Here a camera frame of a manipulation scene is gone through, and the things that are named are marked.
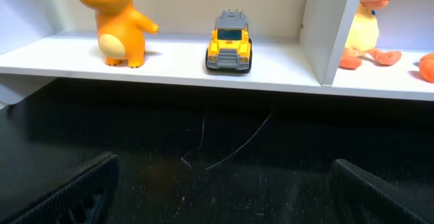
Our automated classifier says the white plush duck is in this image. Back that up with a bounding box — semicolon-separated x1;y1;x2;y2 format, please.
418;52;434;84

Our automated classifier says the orange rubber dinosaur toy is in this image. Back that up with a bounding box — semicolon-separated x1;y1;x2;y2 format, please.
75;0;160;69

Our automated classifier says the grey and yellow toy truck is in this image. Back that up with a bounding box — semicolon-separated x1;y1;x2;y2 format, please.
205;9;254;74

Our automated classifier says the white shelf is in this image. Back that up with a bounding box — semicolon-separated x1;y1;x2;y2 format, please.
0;0;434;106

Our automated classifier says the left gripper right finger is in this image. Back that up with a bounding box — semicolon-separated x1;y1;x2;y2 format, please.
330;158;430;224

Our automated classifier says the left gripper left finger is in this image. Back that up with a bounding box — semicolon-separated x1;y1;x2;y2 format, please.
0;151;120;224

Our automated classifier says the yellow plush duck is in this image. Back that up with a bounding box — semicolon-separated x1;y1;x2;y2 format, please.
338;0;403;71

